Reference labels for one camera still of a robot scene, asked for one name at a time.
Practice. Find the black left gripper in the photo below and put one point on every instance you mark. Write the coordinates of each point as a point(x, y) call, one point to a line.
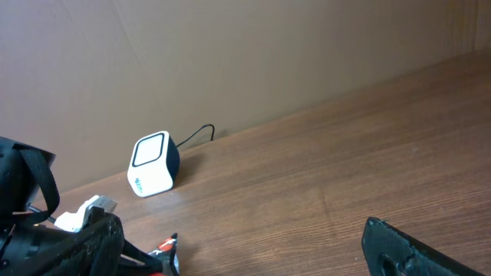
point(18, 243)

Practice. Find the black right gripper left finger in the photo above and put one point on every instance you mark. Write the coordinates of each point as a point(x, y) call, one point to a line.
point(103, 247)

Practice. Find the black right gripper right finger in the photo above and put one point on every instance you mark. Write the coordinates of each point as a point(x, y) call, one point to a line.
point(390, 252)

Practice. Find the dark snack packet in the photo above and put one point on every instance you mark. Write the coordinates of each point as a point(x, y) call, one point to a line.
point(166, 253)

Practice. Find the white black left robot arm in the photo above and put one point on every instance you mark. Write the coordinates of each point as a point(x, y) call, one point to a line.
point(29, 196)

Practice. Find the white barcode scanner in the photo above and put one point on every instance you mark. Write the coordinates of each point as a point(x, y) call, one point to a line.
point(154, 164)

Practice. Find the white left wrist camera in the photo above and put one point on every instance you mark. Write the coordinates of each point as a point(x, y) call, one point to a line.
point(74, 222)

